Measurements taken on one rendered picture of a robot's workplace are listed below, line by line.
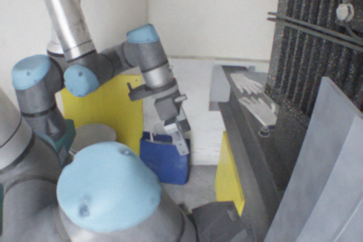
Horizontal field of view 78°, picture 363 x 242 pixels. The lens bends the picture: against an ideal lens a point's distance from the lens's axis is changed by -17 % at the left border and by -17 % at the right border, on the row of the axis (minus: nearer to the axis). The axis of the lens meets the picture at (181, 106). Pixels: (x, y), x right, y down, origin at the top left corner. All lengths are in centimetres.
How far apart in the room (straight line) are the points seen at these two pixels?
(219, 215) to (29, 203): 20
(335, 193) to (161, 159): 128
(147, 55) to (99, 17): 80
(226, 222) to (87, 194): 17
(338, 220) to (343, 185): 4
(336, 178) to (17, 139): 34
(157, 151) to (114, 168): 131
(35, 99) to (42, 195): 50
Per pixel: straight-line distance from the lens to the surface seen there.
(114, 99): 152
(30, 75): 73
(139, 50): 65
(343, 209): 31
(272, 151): 86
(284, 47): 67
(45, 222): 24
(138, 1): 136
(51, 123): 79
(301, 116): 62
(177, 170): 155
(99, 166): 20
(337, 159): 30
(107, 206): 18
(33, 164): 32
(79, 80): 58
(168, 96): 65
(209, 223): 31
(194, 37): 145
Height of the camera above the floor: 116
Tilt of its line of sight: 28 degrees down
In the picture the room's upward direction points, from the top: 2 degrees clockwise
